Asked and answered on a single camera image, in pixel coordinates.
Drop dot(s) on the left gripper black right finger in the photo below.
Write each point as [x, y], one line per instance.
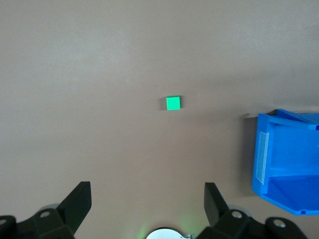
[231, 224]

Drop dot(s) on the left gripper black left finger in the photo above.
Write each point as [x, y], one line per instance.
[62, 219]

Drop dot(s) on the small green cube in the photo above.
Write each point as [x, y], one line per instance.
[173, 103]

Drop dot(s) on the blue plastic storage bin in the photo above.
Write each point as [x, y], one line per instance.
[289, 154]

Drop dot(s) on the brown table mat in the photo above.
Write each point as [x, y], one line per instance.
[99, 87]

